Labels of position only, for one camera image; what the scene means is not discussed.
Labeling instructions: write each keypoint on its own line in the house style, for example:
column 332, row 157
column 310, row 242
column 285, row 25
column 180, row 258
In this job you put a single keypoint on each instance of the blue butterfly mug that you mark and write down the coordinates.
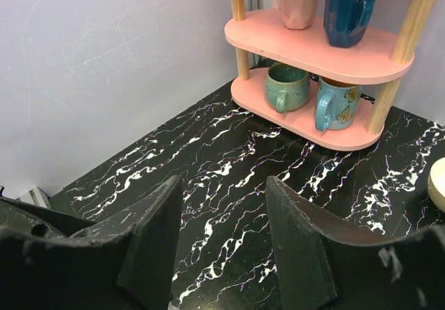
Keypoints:
column 336, row 104

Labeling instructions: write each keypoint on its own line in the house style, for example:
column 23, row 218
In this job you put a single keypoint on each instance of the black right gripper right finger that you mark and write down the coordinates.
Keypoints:
column 325, row 262

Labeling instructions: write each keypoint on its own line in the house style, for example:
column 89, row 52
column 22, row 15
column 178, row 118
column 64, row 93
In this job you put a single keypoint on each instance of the pink three-tier shelf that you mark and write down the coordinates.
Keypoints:
column 381, row 58

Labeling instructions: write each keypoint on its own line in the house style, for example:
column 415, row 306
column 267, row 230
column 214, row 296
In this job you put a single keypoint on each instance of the green ceramic mug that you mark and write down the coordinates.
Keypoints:
column 286, row 88

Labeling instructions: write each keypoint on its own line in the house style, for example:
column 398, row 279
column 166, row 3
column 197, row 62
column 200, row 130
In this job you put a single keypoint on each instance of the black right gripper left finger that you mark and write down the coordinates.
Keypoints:
column 123, row 262

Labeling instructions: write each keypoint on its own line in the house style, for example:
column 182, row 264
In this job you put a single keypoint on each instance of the cream white bowl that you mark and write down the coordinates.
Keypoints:
column 436, row 183

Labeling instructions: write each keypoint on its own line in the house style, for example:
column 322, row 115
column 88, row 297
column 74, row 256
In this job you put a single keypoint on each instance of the dark blue mug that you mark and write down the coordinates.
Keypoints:
column 345, row 21

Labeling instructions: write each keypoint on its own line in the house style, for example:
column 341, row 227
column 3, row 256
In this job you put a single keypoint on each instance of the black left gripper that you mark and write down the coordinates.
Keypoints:
column 37, row 220

